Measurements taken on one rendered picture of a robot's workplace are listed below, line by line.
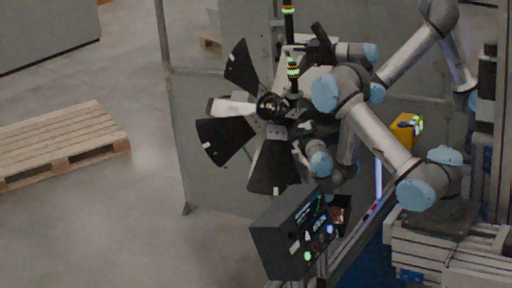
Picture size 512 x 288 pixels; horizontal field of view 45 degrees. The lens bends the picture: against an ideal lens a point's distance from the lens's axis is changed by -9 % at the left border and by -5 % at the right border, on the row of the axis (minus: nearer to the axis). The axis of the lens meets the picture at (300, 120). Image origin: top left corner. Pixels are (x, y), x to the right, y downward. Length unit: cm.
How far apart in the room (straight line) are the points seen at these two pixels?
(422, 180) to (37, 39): 656
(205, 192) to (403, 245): 213
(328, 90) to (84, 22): 653
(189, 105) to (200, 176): 48
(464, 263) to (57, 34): 672
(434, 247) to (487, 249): 19
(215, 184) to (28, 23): 444
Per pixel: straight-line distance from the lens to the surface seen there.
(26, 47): 802
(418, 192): 198
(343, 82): 206
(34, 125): 587
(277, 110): 261
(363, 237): 248
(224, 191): 409
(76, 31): 832
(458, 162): 210
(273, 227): 182
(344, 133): 229
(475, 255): 219
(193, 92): 388
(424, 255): 228
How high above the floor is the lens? 225
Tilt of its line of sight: 25 degrees down
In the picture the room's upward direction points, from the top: 5 degrees counter-clockwise
